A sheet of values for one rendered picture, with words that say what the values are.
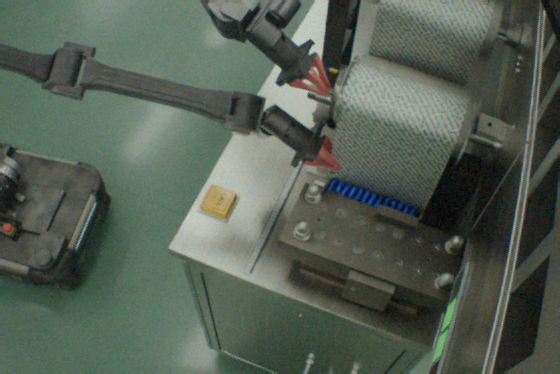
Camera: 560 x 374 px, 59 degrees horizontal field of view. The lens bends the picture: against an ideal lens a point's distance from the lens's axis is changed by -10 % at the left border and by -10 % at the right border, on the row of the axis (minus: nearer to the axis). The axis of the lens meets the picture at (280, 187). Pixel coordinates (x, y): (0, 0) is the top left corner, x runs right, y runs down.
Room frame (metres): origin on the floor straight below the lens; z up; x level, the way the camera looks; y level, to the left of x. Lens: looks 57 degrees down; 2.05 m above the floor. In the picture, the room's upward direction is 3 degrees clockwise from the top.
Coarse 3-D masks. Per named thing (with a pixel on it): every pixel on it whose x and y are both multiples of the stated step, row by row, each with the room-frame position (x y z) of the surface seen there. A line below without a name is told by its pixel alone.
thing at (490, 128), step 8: (480, 120) 0.68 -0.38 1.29; (488, 120) 0.68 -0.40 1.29; (496, 120) 0.68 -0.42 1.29; (480, 128) 0.66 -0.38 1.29; (488, 128) 0.66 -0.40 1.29; (496, 128) 0.66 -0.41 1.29; (504, 128) 0.67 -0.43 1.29; (480, 136) 0.65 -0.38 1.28; (488, 136) 0.65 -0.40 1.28; (496, 136) 0.64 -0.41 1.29; (504, 136) 0.65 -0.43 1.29
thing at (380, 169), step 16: (336, 128) 0.71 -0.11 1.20; (336, 144) 0.70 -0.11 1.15; (352, 144) 0.69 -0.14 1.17; (368, 144) 0.68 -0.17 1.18; (336, 160) 0.70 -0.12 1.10; (352, 160) 0.69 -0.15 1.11; (368, 160) 0.68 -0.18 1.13; (384, 160) 0.67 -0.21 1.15; (400, 160) 0.66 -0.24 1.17; (416, 160) 0.65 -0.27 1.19; (336, 176) 0.70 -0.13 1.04; (352, 176) 0.69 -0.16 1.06; (368, 176) 0.68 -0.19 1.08; (384, 176) 0.67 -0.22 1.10; (400, 176) 0.66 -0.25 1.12; (416, 176) 0.64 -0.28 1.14; (432, 176) 0.63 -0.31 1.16; (384, 192) 0.66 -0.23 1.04; (400, 192) 0.65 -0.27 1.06; (416, 192) 0.64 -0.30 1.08; (432, 192) 0.63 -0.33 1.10
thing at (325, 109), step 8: (320, 96) 0.81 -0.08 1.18; (328, 96) 0.81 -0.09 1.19; (320, 104) 0.83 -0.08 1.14; (328, 104) 0.80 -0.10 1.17; (320, 112) 0.80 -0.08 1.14; (328, 112) 0.79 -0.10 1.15; (320, 120) 0.79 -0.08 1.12; (328, 120) 0.79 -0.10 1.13; (328, 128) 0.79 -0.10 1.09; (328, 136) 0.79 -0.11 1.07; (320, 160) 0.80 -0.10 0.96; (312, 168) 0.81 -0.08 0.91; (320, 168) 0.80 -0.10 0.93; (320, 176) 0.79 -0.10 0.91
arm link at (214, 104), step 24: (72, 48) 0.77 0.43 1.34; (96, 72) 0.74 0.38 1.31; (120, 72) 0.75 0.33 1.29; (72, 96) 0.70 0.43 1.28; (144, 96) 0.72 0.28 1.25; (168, 96) 0.73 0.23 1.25; (192, 96) 0.74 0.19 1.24; (216, 96) 0.75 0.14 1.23; (240, 96) 0.76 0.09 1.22; (216, 120) 0.72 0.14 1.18; (240, 120) 0.72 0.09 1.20
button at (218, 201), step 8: (208, 192) 0.71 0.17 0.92; (216, 192) 0.71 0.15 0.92; (224, 192) 0.71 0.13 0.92; (232, 192) 0.71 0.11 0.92; (208, 200) 0.69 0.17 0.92; (216, 200) 0.69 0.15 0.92; (224, 200) 0.69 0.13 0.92; (232, 200) 0.69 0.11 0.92; (200, 208) 0.67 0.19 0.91; (208, 208) 0.67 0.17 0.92; (216, 208) 0.67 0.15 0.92; (224, 208) 0.67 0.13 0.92; (224, 216) 0.65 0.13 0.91
